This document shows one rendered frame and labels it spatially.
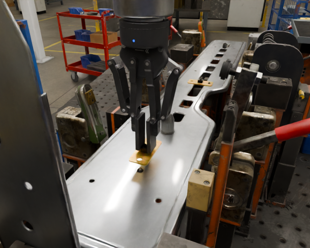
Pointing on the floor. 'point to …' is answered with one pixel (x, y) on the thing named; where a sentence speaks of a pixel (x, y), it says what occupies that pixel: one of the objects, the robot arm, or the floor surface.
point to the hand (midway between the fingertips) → (145, 132)
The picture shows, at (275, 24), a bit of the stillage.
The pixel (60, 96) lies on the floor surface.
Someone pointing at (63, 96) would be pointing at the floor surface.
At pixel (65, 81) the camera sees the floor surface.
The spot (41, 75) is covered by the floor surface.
